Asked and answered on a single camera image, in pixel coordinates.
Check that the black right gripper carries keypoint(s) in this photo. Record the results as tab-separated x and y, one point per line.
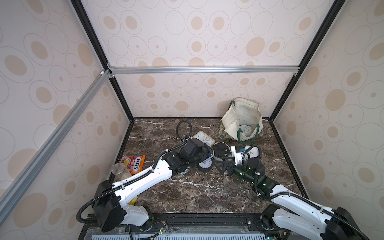
229	165

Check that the black twin-bell alarm clock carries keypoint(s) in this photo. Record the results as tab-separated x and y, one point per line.
205	166

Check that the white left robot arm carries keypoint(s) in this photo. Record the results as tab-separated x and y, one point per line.
110	206

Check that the yellow snack packet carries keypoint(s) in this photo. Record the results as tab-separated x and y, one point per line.
133	201

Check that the cream canvas tote bag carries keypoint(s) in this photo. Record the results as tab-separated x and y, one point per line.
241	111

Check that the white clock black back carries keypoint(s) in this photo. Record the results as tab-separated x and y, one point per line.
221	150

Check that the white square orange-number clock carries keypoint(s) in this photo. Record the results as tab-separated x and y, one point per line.
251	152

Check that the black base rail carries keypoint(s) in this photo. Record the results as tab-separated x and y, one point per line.
193	227

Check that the aluminium frame bar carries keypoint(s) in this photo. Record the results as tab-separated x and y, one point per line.
204	70
24	180

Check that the clear plastic jar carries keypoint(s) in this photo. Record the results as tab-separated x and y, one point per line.
120	171

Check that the white twin-bell alarm clock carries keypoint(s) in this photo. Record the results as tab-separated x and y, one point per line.
246	132

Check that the aluminium frame bar left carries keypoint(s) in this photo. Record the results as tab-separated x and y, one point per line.
24	180

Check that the Fox's candy bag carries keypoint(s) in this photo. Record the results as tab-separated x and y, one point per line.
133	164

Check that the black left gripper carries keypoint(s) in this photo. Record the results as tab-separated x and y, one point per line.
205	154

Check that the aluminium frame bar rear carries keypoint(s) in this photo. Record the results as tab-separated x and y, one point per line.
204	70

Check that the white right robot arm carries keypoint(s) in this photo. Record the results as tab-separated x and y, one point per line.
287	210

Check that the yellow square alarm clock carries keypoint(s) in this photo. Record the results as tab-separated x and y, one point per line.
205	138

